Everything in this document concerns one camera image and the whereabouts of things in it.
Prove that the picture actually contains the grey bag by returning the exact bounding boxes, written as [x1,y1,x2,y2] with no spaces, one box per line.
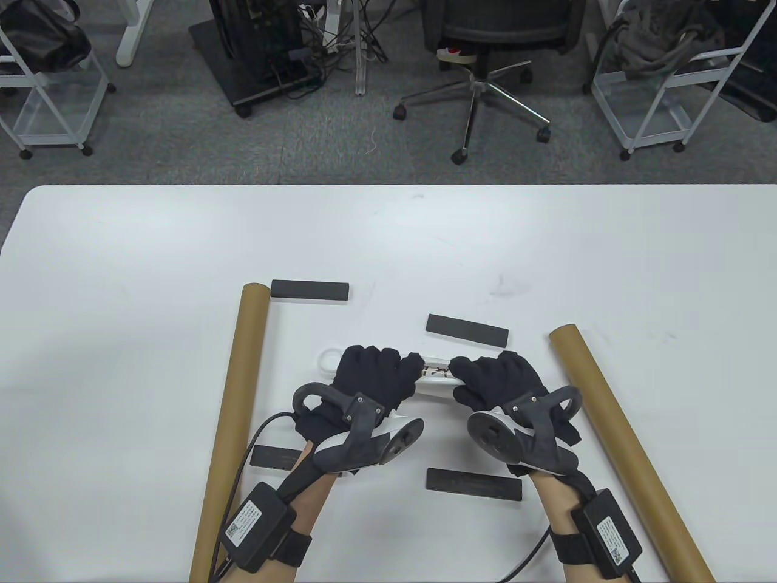
[610,0,726,78]

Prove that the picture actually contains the person's left forearm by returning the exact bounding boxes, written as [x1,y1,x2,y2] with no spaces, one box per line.
[243,443,341,583]

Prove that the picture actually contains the brown cardboard mailing tube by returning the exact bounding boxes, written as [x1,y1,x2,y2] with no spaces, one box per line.
[548,324,717,583]
[188,282,271,583]

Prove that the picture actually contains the person's left hand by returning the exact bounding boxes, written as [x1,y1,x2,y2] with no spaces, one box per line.
[294,345,424,447]

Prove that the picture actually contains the black bag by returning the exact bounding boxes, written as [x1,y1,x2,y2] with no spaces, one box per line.
[0,0,92,75]

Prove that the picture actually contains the grey handheld controller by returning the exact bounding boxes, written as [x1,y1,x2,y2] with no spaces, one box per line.
[293,381,426,474]
[467,386,583,476]

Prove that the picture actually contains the white desk leg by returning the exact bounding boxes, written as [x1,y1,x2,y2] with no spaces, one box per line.
[115,0,155,67]

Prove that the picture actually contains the person's right forearm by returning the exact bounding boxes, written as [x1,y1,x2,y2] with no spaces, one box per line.
[527,471,614,583]

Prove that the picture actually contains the clear acrylic post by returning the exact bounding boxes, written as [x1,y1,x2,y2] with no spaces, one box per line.
[354,0,370,97]

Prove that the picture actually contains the colourful cartoon poster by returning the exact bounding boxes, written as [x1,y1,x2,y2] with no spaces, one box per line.
[317,346,471,401]

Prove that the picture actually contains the black rolling equipment cart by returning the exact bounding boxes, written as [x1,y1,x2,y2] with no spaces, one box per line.
[188,0,325,119]

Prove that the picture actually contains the person's right hand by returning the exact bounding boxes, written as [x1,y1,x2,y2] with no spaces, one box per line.
[448,351,599,506]

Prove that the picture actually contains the black rectangular bar weight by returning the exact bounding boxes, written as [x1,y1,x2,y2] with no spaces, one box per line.
[270,279,351,302]
[426,313,509,348]
[426,468,523,502]
[250,445,304,471]

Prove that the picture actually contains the black wrist sensor box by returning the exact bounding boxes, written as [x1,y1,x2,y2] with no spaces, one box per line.
[222,482,298,573]
[571,489,643,578]

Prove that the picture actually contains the black wrist strap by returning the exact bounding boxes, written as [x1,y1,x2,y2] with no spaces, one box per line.
[551,531,592,565]
[273,530,313,568]

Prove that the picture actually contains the tangled black cables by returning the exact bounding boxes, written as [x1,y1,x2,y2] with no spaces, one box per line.
[296,0,419,66]

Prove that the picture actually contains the black office chair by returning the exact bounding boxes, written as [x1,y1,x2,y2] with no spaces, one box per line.
[393,0,583,166]

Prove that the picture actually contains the white wire cart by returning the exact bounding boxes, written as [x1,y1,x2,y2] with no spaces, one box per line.
[0,23,117,160]
[590,0,777,161]

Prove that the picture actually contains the black equipment base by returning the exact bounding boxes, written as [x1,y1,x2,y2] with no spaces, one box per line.
[698,0,777,123]

